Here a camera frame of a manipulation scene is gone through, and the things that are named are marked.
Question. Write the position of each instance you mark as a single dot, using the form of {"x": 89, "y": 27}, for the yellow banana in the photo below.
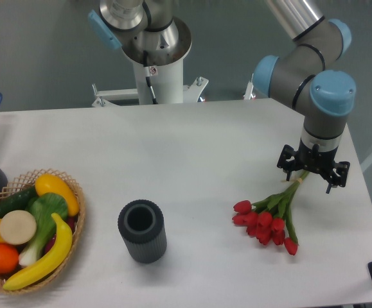
{"x": 48, "y": 263}

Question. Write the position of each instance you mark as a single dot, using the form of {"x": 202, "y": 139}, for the silver second robot arm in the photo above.
{"x": 116, "y": 23}

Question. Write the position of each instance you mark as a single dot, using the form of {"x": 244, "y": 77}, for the green cucumber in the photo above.
{"x": 17, "y": 201}

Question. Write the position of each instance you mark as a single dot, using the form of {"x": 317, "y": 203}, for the dark grey ribbed vase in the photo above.
{"x": 141, "y": 225}

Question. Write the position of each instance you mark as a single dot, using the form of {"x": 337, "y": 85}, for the beige round wooden disc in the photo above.
{"x": 17, "y": 227}

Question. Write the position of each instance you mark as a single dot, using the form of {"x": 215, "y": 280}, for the orange fruit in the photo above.
{"x": 9, "y": 258}

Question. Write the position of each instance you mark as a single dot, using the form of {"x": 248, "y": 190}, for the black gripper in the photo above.
{"x": 314, "y": 161}

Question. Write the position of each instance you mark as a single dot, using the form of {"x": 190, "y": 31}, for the woven wicker basket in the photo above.
{"x": 23, "y": 182}

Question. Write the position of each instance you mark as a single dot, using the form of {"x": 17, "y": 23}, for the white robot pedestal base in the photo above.
{"x": 157, "y": 60}

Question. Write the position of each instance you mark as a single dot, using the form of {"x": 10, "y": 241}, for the green bok choy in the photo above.
{"x": 41, "y": 209}

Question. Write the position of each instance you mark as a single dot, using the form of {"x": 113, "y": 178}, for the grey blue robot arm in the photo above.
{"x": 303, "y": 81}

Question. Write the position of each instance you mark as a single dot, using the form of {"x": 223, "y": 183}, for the red tulip bouquet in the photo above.
{"x": 270, "y": 220}

